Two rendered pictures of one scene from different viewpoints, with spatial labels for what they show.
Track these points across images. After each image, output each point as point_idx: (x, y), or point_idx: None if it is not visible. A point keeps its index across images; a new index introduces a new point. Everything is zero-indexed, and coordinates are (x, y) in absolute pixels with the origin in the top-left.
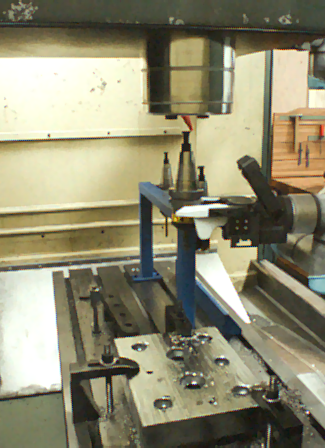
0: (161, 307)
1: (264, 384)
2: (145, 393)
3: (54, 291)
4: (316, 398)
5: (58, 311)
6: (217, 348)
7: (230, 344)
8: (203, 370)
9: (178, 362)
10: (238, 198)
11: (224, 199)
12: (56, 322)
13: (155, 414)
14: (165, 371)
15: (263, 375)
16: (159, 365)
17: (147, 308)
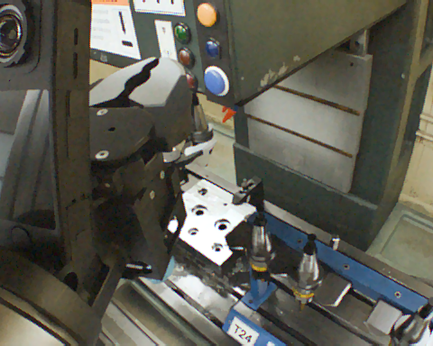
0: (322, 331)
1: (178, 276)
2: (216, 192)
3: (432, 287)
4: (142, 279)
5: (386, 266)
6: (202, 241)
7: (223, 309)
8: (198, 219)
9: (216, 218)
10: (169, 154)
11: (179, 151)
12: (369, 255)
13: (201, 185)
14: (217, 208)
15: (182, 285)
16: (225, 211)
17: (332, 321)
